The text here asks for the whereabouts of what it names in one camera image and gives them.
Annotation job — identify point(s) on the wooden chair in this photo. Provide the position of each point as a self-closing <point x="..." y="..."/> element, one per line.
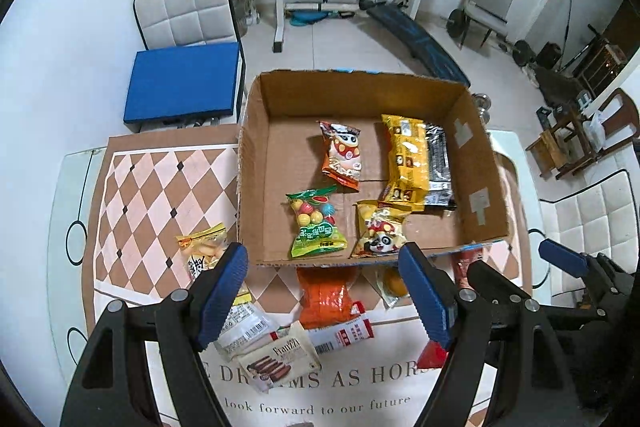
<point x="620" y="107"/>

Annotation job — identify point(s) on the small black barbell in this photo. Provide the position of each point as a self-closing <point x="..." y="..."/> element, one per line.
<point x="457" y="23"/>

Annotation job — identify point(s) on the dark wooden rack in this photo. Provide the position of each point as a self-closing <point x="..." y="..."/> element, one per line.
<point x="605" y="57"/>

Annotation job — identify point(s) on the white padded chair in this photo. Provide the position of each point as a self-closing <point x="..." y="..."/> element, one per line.
<point x="190" y="12"/>
<point x="600" y="217"/>

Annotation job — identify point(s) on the black speaker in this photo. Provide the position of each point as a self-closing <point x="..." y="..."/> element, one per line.
<point x="549" y="56"/>

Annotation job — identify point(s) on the white plastic bag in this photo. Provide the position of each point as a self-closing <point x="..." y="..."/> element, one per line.
<point x="597" y="127"/>

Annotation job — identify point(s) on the chocolate wafer box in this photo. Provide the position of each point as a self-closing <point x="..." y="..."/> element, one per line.
<point x="280" y="357"/>

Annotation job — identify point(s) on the yellow biscuit packet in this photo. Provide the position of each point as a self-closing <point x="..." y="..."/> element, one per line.
<point x="202" y="247"/>

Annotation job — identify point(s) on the yellow panda snack packet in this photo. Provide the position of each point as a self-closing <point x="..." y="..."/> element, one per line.
<point x="377" y="232"/>

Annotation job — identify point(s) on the cardboard box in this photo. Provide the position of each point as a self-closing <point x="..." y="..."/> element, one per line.
<point x="280" y="147"/>

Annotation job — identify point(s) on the checkered tablecloth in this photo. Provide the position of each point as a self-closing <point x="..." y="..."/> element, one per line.
<point x="150" y="207"/>

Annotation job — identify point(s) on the clear bun packet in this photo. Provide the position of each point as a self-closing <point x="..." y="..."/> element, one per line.
<point x="390" y="284"/>

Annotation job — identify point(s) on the black snack packet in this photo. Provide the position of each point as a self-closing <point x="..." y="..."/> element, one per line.
<point x="440" y="162"/>

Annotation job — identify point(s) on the thin black rod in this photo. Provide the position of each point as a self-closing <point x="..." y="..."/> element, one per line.
<point x="569" y="17"/>

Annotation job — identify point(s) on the red brown snack packet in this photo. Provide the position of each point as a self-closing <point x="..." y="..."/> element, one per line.
<point x="465" y="259"/>

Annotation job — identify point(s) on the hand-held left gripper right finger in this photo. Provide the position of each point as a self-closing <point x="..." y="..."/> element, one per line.
<point x="425" y="299"/>

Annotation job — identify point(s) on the dark sit-up bench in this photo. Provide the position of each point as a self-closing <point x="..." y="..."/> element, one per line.
<point x="425" y="47"/>

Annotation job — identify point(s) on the orange panda snack packet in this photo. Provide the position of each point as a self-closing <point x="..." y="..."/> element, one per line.
<point x="342" y="157"/>

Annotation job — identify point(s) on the green candy packet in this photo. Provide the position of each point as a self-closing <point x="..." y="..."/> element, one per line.
<point x="315" y="232"/>

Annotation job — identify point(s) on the black bag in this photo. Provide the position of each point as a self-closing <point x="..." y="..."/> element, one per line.
<point x="560" y="84"/>

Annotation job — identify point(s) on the white snack packet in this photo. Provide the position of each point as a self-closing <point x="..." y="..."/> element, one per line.
<point x="247" y="322"/>

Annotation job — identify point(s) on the clear plastic jar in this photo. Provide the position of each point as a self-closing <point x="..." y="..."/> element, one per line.
<point x="242" y="14"/>

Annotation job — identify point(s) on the blue floor pad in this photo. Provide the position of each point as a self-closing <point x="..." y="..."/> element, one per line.
<point x="305" y="18"/>

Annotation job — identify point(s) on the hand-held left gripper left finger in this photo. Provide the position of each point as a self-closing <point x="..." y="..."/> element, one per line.
<point x="222" y="294"/>

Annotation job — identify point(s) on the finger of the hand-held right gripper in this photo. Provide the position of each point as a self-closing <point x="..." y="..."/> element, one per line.
<point x="560" y="254"/>
<point x="492" y="279"/>

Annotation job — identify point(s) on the blue cushion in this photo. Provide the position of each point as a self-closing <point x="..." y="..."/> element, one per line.
<point x="180" y="82"/>

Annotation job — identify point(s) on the wooden stool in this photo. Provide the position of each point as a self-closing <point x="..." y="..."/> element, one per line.
<point x="545" y="147"/>

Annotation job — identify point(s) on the white packet with red label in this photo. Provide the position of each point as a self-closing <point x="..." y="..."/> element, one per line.
<point x="345" y="334"/>

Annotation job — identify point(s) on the chrome dumbbell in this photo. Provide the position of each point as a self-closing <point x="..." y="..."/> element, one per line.
<point x="481" y="99"/>
<point x="485" y="114"/>

